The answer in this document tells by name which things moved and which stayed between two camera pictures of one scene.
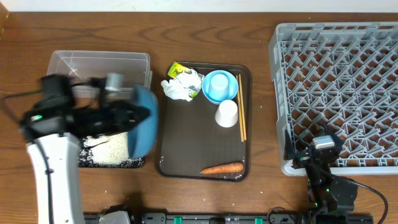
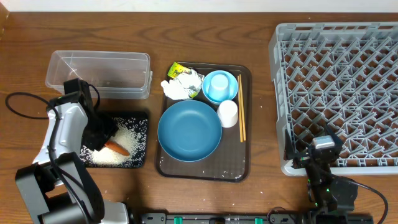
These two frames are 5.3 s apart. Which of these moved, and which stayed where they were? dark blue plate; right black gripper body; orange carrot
Moved: orange carrot; dark blue plate
Stayed: right black gripper body
